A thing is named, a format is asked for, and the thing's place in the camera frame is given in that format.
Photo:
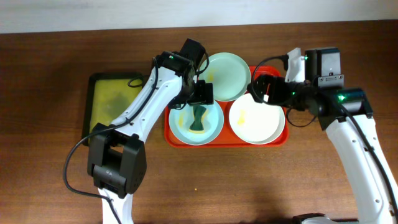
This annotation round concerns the light blue plate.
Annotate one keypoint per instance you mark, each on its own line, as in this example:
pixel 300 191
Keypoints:
pixel 213 122

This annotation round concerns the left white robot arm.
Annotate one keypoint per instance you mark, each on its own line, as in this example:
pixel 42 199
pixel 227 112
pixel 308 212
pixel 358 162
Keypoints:
pixel 117 157

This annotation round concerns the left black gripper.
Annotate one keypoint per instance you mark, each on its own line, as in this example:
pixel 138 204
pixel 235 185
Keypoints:
pixel 199 98

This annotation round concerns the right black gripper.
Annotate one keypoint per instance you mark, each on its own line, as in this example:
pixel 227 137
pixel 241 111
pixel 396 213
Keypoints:
pixel 263 82

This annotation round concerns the mint green plate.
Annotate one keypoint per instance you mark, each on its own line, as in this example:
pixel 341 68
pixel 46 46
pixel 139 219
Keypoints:
pixel 229 75

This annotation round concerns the black tray with yellow liquid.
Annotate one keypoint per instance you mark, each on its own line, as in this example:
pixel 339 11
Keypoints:
pixel 108 95

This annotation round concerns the red plastic tray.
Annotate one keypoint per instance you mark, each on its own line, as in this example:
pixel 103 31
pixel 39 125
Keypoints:
pixel 226 137

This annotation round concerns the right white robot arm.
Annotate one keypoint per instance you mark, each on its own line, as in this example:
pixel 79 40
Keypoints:
pixel 314 82

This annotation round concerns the green yellow sponge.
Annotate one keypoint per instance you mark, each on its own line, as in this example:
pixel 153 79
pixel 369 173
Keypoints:
pixel 199 113

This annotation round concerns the white cream plate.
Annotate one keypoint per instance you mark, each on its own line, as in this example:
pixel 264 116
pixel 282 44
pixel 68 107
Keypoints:
pixel 256 123

